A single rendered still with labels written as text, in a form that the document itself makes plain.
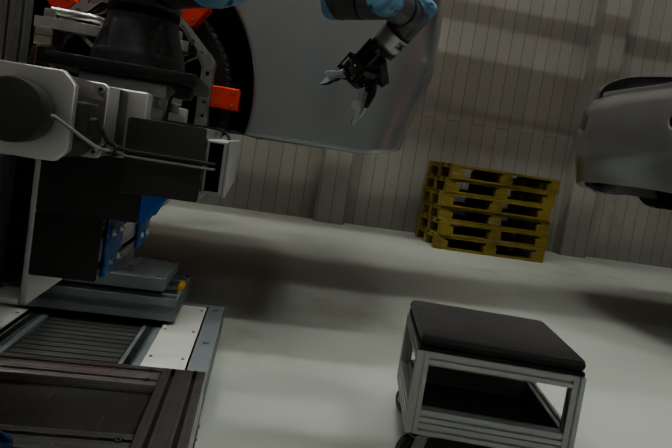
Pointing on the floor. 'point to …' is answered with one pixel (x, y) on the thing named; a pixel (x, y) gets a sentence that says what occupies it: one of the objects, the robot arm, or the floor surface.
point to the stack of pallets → (486, 211)
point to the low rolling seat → (485, 380)
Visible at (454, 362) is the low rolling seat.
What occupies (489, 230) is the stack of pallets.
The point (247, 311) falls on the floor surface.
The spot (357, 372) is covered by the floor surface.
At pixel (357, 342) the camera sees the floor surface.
